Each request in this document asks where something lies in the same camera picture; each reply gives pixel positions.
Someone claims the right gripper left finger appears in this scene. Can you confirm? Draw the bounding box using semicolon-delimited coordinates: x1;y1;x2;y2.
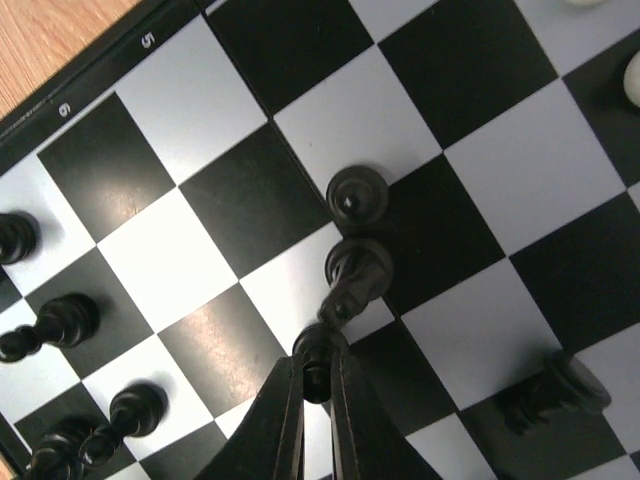
196;355;304;480

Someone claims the black grey chess board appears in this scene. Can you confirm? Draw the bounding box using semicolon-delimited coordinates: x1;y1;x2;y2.
1;1;639;479

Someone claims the black pawn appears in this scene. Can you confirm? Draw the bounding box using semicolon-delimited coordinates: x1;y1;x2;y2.
292;323;348;404

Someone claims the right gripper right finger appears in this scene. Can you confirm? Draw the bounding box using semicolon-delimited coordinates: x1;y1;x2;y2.
331;352;440;480

